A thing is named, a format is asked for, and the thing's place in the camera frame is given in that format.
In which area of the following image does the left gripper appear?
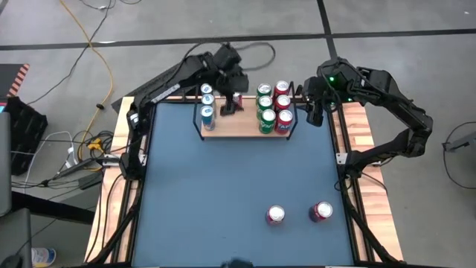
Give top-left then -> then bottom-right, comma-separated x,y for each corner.
219,68 -> 249,117

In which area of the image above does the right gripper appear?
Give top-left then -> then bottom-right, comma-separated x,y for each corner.
305,87 -> 334,127

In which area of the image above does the red Fanta strawberry can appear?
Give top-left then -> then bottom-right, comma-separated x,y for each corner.
273,80 -> 291,98
274,109 -> 294,135
274,94 -> 292,112

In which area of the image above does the blue table mat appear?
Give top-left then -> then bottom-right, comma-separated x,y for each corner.
132,102 -> 356,267

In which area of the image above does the white power strip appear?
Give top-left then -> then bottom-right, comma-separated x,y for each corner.
65,146 -> 78,169

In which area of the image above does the black floor beam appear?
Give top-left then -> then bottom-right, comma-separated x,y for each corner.
10,190 -> 96,226

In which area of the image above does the black plastic crate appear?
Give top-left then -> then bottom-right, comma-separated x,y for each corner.
4,95 -> 49,176

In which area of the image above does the black orange striped panel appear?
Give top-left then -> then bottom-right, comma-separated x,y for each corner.
0,63 -> 30,98

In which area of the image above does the grey equipment case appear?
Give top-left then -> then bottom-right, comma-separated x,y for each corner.
0,111 -> 12,217

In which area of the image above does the plastic bottle yellow blue label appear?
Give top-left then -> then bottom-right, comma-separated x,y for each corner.
31,246 -> 57,268

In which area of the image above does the wooden shelf black wire frame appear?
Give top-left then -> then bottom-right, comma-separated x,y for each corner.
192,80 -> 308,141

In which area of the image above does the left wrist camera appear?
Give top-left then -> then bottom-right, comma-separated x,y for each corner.
213,42 -> 242,70

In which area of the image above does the yellow extension cable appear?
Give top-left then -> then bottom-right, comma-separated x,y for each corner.
59,0 -> 115,173

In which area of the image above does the black floor cable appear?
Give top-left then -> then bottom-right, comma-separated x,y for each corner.
26,0 -> 115,106
79,0 -> 143,11

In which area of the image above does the white cable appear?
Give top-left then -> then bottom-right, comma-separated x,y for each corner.
25,130 -> 74,187

